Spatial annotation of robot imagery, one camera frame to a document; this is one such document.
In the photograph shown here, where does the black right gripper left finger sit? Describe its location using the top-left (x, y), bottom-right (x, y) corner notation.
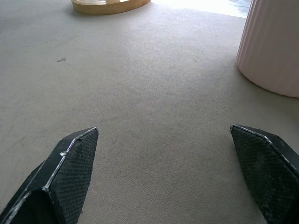
top-left (0, 126), bottom-right (99, 224)

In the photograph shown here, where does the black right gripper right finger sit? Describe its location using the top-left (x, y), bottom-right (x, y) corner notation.
top-left (229, 124), bottom-right (299, 224)

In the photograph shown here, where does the pink ribbed cylindrical container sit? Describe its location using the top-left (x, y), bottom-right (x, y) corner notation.
top-left (236, 0), bottom-right (299, 98)

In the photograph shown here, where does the round wooden base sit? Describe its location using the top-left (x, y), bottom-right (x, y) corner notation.
top-left (71, 0), bottom-right (152, 16)

